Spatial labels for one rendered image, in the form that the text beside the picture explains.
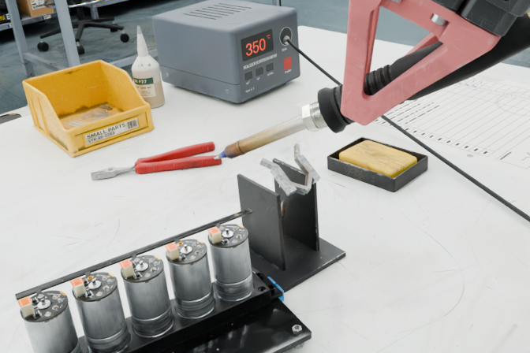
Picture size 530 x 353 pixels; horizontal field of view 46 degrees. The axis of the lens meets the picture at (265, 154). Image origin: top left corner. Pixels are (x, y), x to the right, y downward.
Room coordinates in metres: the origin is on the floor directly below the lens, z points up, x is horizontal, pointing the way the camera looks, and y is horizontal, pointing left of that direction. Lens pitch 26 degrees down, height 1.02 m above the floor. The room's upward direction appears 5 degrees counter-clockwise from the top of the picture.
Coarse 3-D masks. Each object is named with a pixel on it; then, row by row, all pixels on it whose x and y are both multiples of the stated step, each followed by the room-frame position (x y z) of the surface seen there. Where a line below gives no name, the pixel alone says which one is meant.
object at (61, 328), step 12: (48, 300) 0.27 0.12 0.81; (24, 324) 0.26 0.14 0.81; (36, 324) 0.26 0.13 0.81; (48, 324) 0.26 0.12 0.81; (60, 324) 0.26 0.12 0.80; (72, 324) 0.27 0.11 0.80; (36, 336) 0.26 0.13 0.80; (48, 336) 0.26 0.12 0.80; (60, 336) 0.26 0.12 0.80; (72, 336) 0.27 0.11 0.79; (36, 348) 0.26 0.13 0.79; (48, 348) 0.26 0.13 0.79; (60, 348) 0.26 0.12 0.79; (72, 348) 0.26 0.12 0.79
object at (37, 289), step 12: (228, 216) 0.34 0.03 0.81; (240, 216) 0.34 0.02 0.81; (204, 228) 0.33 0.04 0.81; (168, 240) 0.32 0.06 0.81; (132, 252) 0.31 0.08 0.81; (144, 252) 0.31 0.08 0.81; (96, 264) 0.30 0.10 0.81; (108, 264) 0.30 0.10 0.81; (72, 276) 0.29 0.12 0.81; (36, 288) 0.28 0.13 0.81
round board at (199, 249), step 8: (184, 240) 0.32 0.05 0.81; (192, 240) 0.32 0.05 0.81; (200, 240) 0.32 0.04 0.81; (192, 248) 0.31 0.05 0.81; (200, 248) 0.31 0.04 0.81; (168, 256) 0.30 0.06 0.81; (184, 256) 0.30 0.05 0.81; (200, 256) 0.30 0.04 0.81; (176, 264) 0.30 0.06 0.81; (184, 264) 0.30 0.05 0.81
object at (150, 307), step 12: (144, 264) 0.30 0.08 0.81; (132, 288) 0.28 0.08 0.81; (144, 288) 0.28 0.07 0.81; (156, 288) 0.29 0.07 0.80; (132, 300) 0.29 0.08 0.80; (144, 300) 0.28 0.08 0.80; (156, 300) 0.29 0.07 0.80; (168, 300) 0.29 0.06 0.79; (132, 312) 0.29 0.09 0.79; (144, 312) 0.28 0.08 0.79; (156, 312) 0.29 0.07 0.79; (168, 312) 0.29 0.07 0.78; (132, 324) 0.29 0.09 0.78; (144, 324) 0.28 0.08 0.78; (156, 324) 0.28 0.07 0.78; (168, 324) 0.29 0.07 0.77; (144, 336) 0.28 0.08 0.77; (156, 336) 0.28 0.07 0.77
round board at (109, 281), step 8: (104, 272) 0.29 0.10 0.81; (88, 280) 0.29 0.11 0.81; (96, 280) 0.29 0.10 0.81; (104, 280) 0.29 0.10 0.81; (112, 280) 0.29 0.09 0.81; (104, 288) 0.28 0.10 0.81; (112, 288) 0.28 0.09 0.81; (80, 296) 0.27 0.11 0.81; (88, 296) 0.27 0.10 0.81; (96, 296) 0.27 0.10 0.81; (104, 296) 0.27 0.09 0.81
